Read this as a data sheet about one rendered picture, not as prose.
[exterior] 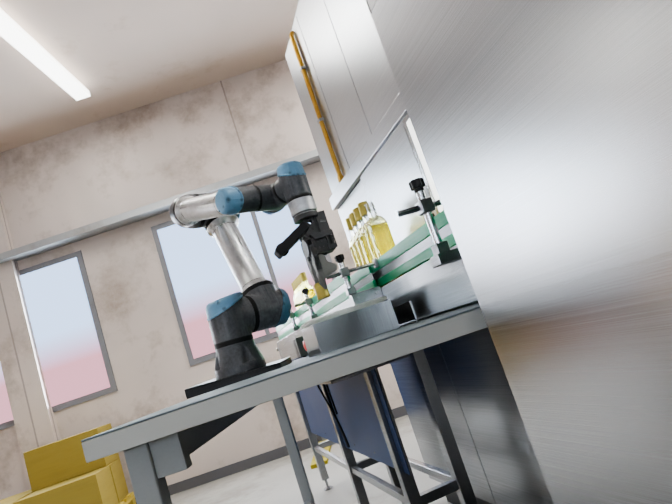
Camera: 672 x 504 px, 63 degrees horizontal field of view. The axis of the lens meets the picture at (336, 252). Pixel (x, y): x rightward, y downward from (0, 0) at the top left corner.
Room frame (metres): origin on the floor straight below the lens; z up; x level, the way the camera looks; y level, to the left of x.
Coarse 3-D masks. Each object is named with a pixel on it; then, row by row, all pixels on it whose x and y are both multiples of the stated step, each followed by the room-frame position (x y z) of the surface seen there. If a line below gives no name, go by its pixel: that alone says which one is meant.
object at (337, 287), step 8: (336, 280) 1.80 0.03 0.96; (328, 288) 1.92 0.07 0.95; (336, 288) 1.83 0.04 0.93; (344, 288) 1.76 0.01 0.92; (336, 296) 1.87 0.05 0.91; (344, 296) 1.77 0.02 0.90; (304, 304) 2.38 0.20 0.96; (312, 304) 2.23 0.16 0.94; (320, 304) 2.12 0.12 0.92; (328, 304) 1.99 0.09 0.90; (336, 304) 1.89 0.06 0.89; (296, 312) 2.59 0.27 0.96; (304, 312) 2.43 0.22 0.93; (320, 312) 2.15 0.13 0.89; (288, 320) 2.86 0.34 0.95; (296, 320) 2.67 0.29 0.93; (304, 320) 2.48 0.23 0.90; (280, 328) 3.18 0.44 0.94; (288, 328) 2.95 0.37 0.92; (280, 336) 3.27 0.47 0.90
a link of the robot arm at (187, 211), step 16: (224, 192) 1.43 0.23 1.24; (240, 192) 1.45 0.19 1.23; (256, 192) 1.48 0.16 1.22; (176, 208) 1.68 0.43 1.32; (192, 208) 1.61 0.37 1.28; (208, 208) 1.54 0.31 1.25; (224, 208) 1.44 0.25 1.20; (240, 208) 1.46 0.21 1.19; (256, 208) 1.50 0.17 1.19; (192, 224) 1.72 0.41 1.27
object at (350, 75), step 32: (320, 0) 1.89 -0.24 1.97; (352, 0) 1.66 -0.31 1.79; (320, 32) 1.99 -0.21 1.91; (352, 32) 1.74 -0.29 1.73; (288, 64) 2.47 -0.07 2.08; (320, 64) 2.10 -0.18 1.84; (352, 64) 1.82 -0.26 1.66; (384, 64) 1.61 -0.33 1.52; (320, 96) 2.21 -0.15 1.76; (352, 96) 1.91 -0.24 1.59; (384, 96) 1.68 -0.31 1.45; (320, 128) 2.34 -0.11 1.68; (352, 128) 2.01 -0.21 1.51; (384, 128) 1.71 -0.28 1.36; (352, 160) 2.11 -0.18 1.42; (352, 192) 2.23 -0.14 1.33
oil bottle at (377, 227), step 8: (376, 216) 1.67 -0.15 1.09; (368, 224) 1.67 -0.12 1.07; (376, 224) 1.66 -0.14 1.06; (384, 224) 1.67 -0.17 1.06; (368, 232) 1.69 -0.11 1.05; (376, 232) 1.66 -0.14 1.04; (384, 232) 1.67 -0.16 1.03; (376, 240) 1.66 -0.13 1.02; (384, 240) 1.66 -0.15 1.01; (392, 240) 1.67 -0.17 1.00; (376, 248) 1.67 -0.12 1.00; (384, 248) 1.66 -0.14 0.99; (376, 256) 1.70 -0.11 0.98; (392, 280) 1.66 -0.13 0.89
